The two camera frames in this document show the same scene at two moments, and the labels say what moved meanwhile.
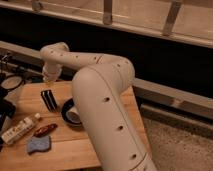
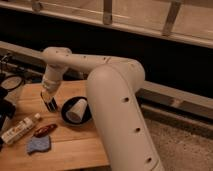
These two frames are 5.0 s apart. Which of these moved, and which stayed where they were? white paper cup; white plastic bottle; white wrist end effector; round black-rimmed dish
Moved: white wrist end effector
Stayed: white paper cup; round black-rimmed dish; white plastic bottle
